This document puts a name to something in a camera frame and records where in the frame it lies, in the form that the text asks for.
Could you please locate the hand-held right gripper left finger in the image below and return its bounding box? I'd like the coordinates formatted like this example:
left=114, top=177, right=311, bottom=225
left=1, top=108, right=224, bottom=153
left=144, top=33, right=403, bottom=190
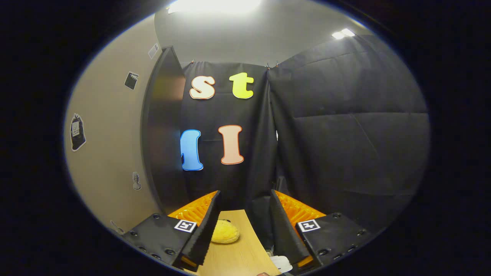
left=122, top=190, right=222, bottom=273

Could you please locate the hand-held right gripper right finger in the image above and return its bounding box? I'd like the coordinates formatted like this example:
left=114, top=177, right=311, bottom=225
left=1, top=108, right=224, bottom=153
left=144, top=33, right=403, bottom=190
left=270, top=189, right=376, bottom=273

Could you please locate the yellow plush toy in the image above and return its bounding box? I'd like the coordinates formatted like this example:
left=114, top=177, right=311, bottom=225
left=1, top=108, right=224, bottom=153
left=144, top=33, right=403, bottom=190
left=211, top=219, right=241, bottom=244

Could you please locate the white object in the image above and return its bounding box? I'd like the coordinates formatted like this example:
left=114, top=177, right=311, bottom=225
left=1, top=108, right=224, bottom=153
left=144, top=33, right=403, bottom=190
left=270, top=255, right=293, bottom=273

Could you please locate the black backdrop cloth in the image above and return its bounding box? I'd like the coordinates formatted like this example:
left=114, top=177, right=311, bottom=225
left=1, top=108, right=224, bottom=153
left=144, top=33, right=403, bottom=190
left=178, top=34, right=430, bottom=246

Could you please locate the long ceiling light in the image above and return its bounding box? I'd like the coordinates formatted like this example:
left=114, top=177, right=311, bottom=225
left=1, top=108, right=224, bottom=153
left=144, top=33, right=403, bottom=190
left=331, top=28, right=356, bottom=40
left=168, top=0, right=262, bottom=15

